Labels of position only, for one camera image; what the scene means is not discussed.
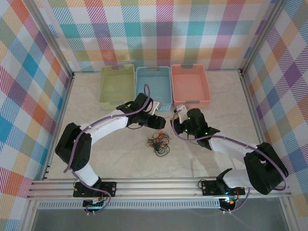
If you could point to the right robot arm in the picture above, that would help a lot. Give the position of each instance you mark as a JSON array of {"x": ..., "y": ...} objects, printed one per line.
[{"x": 231, "y": 146}]

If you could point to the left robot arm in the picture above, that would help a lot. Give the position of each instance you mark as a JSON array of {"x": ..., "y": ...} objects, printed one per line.
[{"x": 108, "y": 125}]

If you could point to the pink plastic basket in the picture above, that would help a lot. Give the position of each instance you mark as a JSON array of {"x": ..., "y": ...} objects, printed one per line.
[{"x": 190, "y": 84}]

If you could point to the blue plastic basket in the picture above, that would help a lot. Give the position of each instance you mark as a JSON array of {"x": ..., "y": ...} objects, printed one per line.
[{"x": 154, "y": 81}]

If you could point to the green plastic basket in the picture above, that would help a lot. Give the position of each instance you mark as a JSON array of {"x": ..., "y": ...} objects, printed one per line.
[{"x": 116, "y": 84}]

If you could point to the plaid backdrop cloth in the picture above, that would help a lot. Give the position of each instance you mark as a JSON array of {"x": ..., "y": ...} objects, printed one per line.
[
  {"x": 19, "y": 72},
  {"x": 288, "y": 96},
  {"x": 154, "y": 29}
]

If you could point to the grey metal panel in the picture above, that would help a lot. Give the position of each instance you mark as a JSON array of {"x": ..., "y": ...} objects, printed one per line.
[{"x": 156, "y": 220}]

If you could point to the aluminium side rail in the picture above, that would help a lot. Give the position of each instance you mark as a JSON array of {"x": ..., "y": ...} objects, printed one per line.
[
  {"x": 252, "y": 108},
  {"x": 63, "y": 108}
]

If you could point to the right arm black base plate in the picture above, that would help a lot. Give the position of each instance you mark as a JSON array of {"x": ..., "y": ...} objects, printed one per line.
[{"x": 209, "y": 187}]

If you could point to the aluminium mounting rail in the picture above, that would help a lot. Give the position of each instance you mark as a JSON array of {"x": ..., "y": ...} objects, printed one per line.
[{"x": 156, "y": 188}]

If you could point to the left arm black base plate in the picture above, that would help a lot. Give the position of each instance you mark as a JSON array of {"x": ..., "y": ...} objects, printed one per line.
[{"x": 109, "y": 188}]

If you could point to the aluminium frame post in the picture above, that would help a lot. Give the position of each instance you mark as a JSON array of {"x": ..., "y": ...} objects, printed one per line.
[
  {"x": 30, "y": 216},
  {"x": 48, "y": 36},
  {"x": 264, "y": 36},
  {"x": 290, "y": 214}
]

